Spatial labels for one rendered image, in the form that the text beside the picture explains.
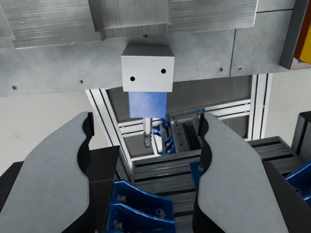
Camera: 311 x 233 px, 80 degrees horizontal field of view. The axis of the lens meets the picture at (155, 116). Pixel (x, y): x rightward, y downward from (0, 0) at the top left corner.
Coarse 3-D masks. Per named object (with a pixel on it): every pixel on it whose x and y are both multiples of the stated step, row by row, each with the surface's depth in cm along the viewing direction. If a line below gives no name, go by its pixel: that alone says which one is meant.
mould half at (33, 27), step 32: (0, 0) 12; (32, 0) 12; (64, 0) 12; (192, 0) 12; (224, 0) 12; (256, 0) 12; (32, 32) 13; (64, 32) 13; (96, 32) 13; (192, 32) 13
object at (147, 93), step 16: (128, 48) 20; (144, 48) 20; (160, 48) 20; (128, 64) 18; (144, 64) 18; (160, 64) 18; (128, 80) 18; (144, 80) 18; (160, 80) 18; (144, 96) 21; (160, 96) 21; (144, 112) 22; (160, 112) 22; (144, 128) 24; (144, 144) 26
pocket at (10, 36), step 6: (0, 6) 14; (0, 12) 14; (0, 18) 15; (0, 24) 15; (6, 24) 15; (0, 30) 15; (6, 30) 15; (0, 36) 15; (6, 36) 15; (12, 36) 15; (0, 42) 14; (6, 42) 14; (0, 48) 14
